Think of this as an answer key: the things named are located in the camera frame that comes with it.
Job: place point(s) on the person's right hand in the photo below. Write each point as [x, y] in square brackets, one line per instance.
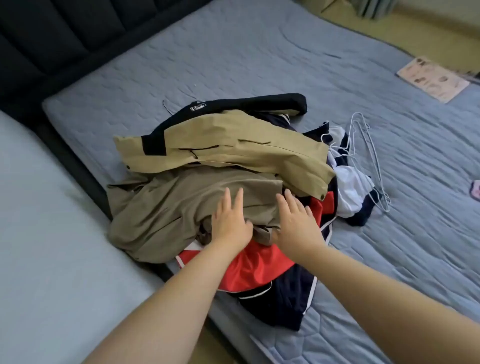
[298, 229]

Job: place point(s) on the pink paper leaflet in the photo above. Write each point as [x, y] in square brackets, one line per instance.
[433, 79]

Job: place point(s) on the person's left hand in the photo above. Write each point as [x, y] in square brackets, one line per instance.
[231, 225]

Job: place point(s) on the small pink item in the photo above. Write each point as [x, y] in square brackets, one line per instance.
[475, 190]

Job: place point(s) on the person's right forearm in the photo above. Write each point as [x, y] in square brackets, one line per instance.
[390, 307]

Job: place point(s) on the white and navy garment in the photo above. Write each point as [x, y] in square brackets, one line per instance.
[351, 187]

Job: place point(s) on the dark grey upholstered headboard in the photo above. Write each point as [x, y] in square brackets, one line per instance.
[45, 37]

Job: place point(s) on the grey quilted bed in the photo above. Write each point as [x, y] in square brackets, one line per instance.
[247, 52]

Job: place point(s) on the red and navy sports jacket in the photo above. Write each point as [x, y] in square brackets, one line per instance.
[255, 270]

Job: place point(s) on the tan and black jacket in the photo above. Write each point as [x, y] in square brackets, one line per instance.
[240, 146]

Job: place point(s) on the person's left forearm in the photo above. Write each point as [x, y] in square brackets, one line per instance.
[172, 315]

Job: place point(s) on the grey striped curtain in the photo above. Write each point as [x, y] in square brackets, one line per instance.
[373, 7]

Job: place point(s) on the khaki zip jacket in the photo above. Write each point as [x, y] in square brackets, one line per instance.
[165, 210]

